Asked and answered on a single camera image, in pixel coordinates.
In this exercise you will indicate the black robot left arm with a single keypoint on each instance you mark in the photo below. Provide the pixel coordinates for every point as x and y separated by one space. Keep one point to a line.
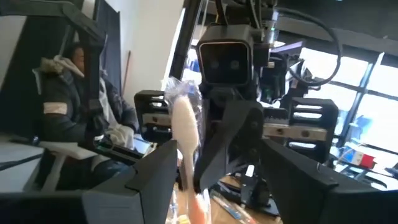
273 81

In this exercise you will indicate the red box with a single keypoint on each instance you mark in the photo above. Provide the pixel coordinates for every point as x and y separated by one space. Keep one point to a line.
368 161

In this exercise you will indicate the blue wrapped toothbrush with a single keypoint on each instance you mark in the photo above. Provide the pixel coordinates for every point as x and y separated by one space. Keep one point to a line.
231 210

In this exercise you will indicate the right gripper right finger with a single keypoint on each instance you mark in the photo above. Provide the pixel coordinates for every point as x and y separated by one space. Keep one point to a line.
311 202

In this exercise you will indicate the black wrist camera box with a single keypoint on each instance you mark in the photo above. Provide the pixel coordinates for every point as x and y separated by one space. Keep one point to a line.
225 62

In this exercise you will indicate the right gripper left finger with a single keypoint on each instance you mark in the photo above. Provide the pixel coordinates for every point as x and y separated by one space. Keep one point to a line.
140 199

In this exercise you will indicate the person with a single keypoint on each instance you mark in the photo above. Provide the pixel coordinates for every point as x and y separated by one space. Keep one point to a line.
62 93

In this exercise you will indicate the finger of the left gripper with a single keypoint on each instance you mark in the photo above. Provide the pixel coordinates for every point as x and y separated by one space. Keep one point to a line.
210 124
236 130

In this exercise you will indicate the white blue box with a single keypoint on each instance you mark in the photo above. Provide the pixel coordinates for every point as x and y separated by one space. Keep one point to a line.
353 157

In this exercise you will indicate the orange white toothbrush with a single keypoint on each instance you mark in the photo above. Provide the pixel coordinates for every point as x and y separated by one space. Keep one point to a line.
185 124

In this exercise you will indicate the white chair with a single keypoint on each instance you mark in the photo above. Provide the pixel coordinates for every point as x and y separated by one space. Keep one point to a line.
68 149

